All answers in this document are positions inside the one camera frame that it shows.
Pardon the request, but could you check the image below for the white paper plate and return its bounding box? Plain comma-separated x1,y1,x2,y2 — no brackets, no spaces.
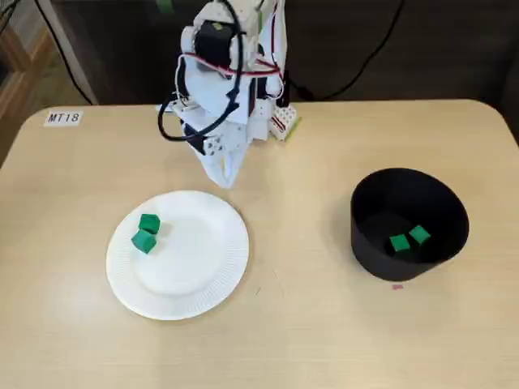
105,190,251,321

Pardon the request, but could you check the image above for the black power cable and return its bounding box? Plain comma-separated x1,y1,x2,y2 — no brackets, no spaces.
290,0,406,101

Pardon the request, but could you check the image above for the white MT18 label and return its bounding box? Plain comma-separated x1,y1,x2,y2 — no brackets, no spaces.
43,111,82,127

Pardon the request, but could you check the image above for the black round pot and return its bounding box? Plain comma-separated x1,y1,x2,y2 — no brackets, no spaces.
349,168,470,282

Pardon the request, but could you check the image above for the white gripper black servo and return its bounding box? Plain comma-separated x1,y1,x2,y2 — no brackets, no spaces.
178,72,249,188

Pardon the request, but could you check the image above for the wooden shelf frame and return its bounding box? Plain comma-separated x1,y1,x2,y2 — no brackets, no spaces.
0,0,56,118

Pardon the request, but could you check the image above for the thin black cable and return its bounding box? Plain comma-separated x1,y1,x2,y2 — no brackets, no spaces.
34,0,94,105

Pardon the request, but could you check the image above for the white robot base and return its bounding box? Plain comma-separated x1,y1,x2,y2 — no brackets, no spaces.
247,100,303,143

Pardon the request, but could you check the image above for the white metal post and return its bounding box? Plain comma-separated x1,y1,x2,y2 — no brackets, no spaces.
40,0,99,105

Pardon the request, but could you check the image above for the green tape strip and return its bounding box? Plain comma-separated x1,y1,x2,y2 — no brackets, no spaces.
283,117,303,143

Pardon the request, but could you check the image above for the green cube block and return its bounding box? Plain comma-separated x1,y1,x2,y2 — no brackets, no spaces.
408,225,431,246
388,233,410,254
131,229,158,255
137,213,162,235

